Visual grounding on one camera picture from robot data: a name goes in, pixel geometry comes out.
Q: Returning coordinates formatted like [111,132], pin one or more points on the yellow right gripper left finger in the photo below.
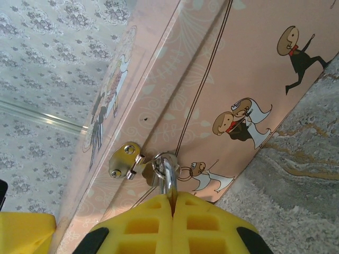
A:
[137,232]

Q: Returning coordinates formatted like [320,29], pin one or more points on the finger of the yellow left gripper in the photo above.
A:
[23,232]

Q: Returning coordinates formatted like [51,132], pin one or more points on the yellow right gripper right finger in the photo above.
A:
[212,232]

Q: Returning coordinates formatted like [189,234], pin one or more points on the metal box hasp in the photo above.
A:
[124,158]

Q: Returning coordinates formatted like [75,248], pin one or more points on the shiny metal bar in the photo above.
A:
[47,119]

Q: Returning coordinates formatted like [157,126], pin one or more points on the pink cartoon wedding box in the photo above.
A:
[225,66]

